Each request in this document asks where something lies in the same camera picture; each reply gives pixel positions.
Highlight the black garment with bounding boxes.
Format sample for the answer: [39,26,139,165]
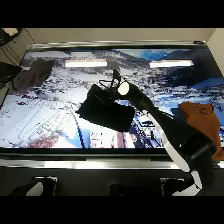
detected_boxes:
[75,83,136,133]

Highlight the grey-brown garment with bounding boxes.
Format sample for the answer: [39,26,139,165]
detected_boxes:
[12,58,56,92]

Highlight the orange-brown garment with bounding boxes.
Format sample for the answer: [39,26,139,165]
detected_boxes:
[177,101,224,162]

